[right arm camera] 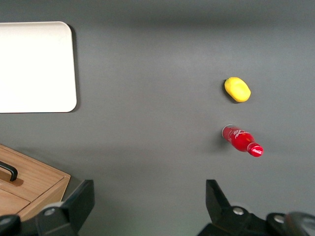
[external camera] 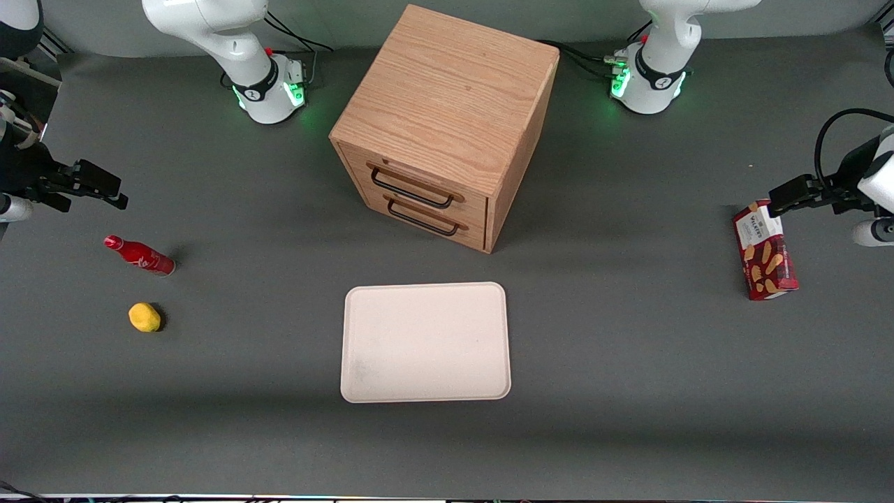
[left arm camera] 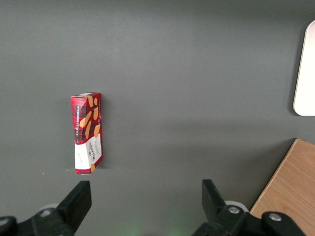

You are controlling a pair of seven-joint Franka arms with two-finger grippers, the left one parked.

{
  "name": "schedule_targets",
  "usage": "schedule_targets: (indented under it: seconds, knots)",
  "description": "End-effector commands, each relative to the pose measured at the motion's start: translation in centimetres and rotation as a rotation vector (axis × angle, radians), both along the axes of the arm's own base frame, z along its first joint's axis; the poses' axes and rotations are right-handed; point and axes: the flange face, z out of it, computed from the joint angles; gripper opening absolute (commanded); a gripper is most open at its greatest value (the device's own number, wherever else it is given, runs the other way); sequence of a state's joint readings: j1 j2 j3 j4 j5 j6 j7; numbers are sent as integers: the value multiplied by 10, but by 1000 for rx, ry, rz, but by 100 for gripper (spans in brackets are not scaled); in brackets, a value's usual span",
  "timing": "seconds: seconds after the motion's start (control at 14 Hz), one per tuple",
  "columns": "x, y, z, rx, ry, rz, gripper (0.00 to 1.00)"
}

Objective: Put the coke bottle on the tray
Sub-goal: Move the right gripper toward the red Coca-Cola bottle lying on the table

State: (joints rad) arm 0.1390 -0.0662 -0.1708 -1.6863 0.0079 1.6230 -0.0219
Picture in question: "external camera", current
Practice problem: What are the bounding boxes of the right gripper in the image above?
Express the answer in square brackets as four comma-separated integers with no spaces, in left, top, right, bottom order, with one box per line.
[0,142,129,212]

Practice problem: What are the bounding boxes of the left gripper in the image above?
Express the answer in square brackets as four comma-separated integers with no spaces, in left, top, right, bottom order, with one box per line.
[768,129,894,219]

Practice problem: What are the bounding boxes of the red coke bottle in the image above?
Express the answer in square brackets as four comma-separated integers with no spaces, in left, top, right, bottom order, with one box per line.
[103,235,177,277]

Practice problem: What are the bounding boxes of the cream plastic tray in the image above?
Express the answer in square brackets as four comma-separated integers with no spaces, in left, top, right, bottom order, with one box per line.
[340,282,512,404]

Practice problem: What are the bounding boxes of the red tartan shortbread box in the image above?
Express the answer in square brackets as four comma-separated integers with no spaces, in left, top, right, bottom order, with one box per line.
[732,199,800,301]

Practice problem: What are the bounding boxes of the yellow lemon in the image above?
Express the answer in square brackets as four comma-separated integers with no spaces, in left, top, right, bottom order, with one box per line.
[129,302,163,333]

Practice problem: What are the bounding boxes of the wooden two-drawer cabinet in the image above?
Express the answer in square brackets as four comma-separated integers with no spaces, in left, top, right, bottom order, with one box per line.
[329,3,560,254]

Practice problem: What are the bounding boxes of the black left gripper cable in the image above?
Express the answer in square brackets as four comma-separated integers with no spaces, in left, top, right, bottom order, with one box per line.
[814,108,894,198]

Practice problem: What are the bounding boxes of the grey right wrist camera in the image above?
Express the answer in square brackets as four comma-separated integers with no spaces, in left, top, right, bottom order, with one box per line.
[0,194,34,223]

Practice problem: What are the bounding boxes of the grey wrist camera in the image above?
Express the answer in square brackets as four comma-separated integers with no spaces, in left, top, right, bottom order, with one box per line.
[0,194,34,223]
[852,218,894,247]

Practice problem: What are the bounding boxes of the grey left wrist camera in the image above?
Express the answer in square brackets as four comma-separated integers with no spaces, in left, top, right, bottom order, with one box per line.
[852,218,894,247]

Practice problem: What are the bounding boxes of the aluminium frame rail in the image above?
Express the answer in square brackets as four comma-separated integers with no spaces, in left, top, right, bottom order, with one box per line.
[36,29,72,58]

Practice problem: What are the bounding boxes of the black right arm base cables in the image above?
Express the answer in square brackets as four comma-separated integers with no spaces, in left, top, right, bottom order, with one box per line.
[264,10,335,54]

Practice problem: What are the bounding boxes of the black arm base cables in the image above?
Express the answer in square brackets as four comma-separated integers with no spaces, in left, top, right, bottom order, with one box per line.
[264,10,335,54]
[541,40,629,78]

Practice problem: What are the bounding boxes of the black left arm base cables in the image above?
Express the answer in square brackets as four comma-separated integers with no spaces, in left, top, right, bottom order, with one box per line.
[541,40,629,78]

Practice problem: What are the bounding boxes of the black wire drawer handle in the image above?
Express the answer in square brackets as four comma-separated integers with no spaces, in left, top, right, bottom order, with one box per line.
[386,199,461,237]
[370,168,455,210]

